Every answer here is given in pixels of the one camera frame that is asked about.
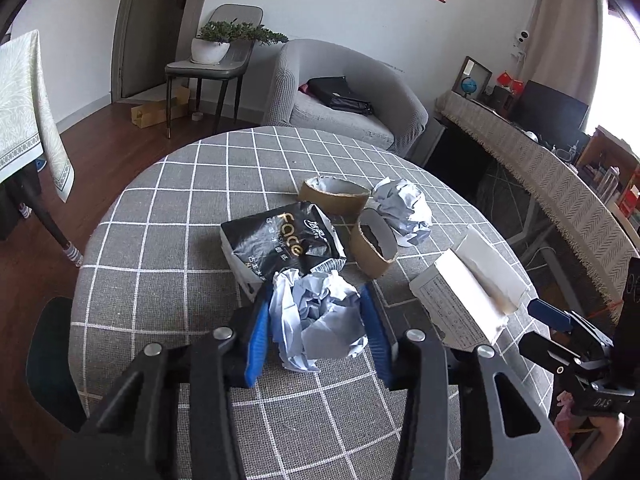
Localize wooden bookshelf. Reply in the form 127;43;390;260
575;127;640;226

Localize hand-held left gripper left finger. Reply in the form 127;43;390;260
57;284;276;480

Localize brown cardboard tape roll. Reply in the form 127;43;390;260
349;207;398;280
299;175;372;217

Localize black computer monitor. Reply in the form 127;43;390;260
510;80;591;148

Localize grey checked tablecloth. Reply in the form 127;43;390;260
70;126;556;480

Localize black leather handbag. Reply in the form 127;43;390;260
327;95;375;117

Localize white cardboard box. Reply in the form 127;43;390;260
409;225;532;346

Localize small red flags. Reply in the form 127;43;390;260
496;71;523;95

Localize grey dining chair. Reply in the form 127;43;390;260
165;4;265;140

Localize grey armchair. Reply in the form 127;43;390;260
261;39;430;156

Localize black plastic packaging bag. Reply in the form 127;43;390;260
220;201;348;303

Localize beige fringed desk cloth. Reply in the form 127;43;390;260
435;91;640;311

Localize person's right forearm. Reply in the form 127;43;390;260
592;412;628;463

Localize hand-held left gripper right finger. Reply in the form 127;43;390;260
359;282;583;480

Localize dark picture frame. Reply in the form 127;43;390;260
457;56;493;98

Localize grey door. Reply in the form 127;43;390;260
111;0;221;100

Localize black flat folder bag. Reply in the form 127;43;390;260
306;76;351;106

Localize beige curtain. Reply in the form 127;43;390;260
520;0;608;106

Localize flat brown cardboard box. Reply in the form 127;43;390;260
131;86;192;130

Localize dark table leg with sock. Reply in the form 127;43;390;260
30;180;85;267

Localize white patterned tablecloth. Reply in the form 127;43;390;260
0;30;76;204

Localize pale blue paper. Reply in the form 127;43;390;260
369;177;433;247
269;269;371;373

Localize dark teal trash bin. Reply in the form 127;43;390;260
26;296;88;433

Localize potted plant in white pot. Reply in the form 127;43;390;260
191;20;290;66

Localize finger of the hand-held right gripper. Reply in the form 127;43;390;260
517;332;585;377
527;299;615;348

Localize white security camera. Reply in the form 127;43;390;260
510;27;532;56

